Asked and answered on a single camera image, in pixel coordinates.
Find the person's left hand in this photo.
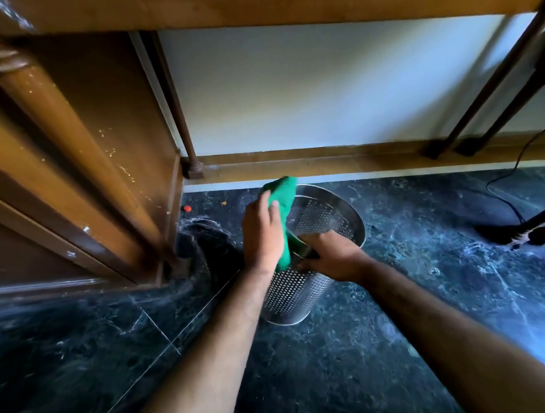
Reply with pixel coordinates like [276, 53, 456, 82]
[239, 189, 289, 276]

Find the person's right hand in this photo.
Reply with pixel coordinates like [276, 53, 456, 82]
[294, 228, 375, 287]

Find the green cleaning cloth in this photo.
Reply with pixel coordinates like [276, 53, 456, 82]
[261, 175, 312, 273]

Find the perforated steel waste bin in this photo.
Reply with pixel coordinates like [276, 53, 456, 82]
[252, 180, 372, 328]

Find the person's left forearm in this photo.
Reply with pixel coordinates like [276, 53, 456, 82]
[113, 264, 287, 413]

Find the person's right forearm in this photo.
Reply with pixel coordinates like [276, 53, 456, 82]
[359, 247, 545, 413]

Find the wooden skirting board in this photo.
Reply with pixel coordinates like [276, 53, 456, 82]
[181, 132, 545, 187]

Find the dark turned table leg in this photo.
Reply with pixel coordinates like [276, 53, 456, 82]
[140, 28, 205, 183]

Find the brown wooden cabinet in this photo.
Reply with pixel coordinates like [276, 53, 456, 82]
[0, 0, 192, 302]

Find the wooden table top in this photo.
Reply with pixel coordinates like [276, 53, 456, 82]
[0, 0, 545, 46]

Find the black broom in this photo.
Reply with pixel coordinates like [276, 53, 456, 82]
[473, 200, 545, 253]

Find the dark slanted wooden leg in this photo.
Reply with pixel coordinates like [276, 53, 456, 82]
[451, 65, 545, 157]
[414, 0, 545, 161]

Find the black cable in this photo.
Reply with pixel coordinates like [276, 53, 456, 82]
[481, 117, 545, 227]

